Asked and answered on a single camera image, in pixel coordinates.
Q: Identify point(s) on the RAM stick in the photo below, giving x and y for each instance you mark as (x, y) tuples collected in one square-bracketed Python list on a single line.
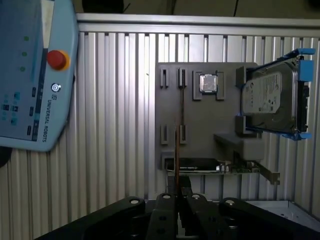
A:
[(178, 162)]

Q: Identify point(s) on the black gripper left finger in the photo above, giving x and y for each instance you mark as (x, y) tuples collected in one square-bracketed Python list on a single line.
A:
[(162, 217)]

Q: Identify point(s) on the grey parts rack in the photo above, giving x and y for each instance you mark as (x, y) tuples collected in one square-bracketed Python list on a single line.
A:
[(205, 120)]

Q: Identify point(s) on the graphics card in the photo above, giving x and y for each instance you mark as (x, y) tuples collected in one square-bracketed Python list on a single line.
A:
[(195, 165)]

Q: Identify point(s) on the silver CPU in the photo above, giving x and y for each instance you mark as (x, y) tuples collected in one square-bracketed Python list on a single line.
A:
[(208, 83)]

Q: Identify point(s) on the hard disk in blue carrier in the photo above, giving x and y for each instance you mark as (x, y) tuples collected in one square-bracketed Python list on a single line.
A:
[(270, 95)]

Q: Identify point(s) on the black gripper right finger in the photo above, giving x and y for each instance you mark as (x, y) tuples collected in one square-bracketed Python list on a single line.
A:
[(197, 217)]

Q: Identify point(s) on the black PC case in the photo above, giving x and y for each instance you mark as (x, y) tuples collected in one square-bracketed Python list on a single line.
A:
[(300, 212)]

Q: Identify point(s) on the pale blue teach pendant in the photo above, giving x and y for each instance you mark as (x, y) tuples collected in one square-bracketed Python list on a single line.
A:
[(25, 75)]

